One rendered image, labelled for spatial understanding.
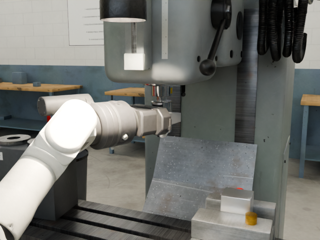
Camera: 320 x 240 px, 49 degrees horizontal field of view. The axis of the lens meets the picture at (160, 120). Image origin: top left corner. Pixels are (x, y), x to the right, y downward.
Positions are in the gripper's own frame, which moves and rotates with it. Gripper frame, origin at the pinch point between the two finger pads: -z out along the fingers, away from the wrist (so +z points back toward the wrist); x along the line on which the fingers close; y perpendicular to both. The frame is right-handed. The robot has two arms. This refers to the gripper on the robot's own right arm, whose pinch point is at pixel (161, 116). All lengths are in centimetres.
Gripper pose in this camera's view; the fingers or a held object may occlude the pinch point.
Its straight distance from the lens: 77.3
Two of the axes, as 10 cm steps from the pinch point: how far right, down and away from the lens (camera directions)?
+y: -0.1, 9.9, 1.7
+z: -7.2, 1.1, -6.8
